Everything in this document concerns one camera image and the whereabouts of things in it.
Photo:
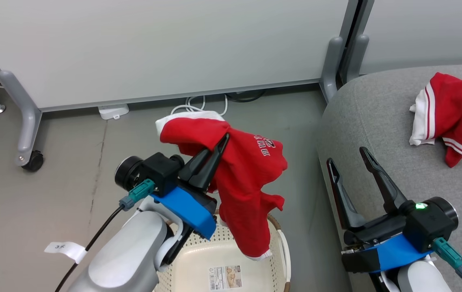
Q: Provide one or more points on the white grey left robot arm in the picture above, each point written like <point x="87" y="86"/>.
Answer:
<point x="125" y="255"/>

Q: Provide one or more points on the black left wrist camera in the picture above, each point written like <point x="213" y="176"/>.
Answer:
<point x="160" y="170"/>

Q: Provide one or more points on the cream perforated laundry basket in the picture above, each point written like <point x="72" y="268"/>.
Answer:
<point x="198" y="263"/>

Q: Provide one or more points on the white partition panel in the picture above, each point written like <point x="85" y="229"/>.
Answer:
<point x="426" y="32"/>
<point x="154" y="48"/>

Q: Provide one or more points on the teal left camera connector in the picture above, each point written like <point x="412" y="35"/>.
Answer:
<point x="139" y="192"/>

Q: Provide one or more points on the teal right camera connector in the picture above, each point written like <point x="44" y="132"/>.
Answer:
<point x="450" y="255"/>

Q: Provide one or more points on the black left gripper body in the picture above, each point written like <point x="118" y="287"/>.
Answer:
<point x="200" y="194"/>

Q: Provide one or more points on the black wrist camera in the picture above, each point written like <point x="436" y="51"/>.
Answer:
<point x="430" y="227"/>
<point x="160" y="170"/>

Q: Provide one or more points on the black caster wheel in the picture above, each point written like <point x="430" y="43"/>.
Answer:
<point x="34" y="161"/>

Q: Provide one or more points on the red shirt with chest print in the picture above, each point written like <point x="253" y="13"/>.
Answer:
<point x="247" y="182"/>

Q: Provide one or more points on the grey fabric sofa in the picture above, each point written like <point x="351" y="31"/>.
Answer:
<point x="377" y="121"/>

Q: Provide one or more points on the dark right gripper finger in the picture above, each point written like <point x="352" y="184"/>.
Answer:
<point x="385" y="186"/>
<point x="342" y="198"/>

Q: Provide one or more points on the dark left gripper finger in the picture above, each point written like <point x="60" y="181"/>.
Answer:
<point x="212" y="166"/>
<point x="194" y="168"/>

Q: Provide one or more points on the blue right camera mount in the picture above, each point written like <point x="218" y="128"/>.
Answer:
<point x="397" y="253"/>

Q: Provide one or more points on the teal camera connector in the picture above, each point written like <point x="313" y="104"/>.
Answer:
<point x="450" y="255"/>
<point x="139" y="192"/>

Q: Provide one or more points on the printed basket label sticker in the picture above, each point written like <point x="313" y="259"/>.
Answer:
<point x="225" y="278"/>

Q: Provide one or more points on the grey partition foot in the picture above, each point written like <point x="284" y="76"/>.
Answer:
<point x="330" y="69"/>
<point x="28" y="121"/>
<point x="357" y="56"/>

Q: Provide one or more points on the red shirt with striped sleeves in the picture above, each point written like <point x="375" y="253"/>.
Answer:
<point x="458" y="109"/>

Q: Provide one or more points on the white power adapter box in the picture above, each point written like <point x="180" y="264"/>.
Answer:
<point x="113" y="111"/>

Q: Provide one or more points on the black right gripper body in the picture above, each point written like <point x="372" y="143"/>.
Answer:
<point x="377" y="233"/>

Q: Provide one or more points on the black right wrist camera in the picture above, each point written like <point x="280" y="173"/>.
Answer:
<point x="430" y="227"/>

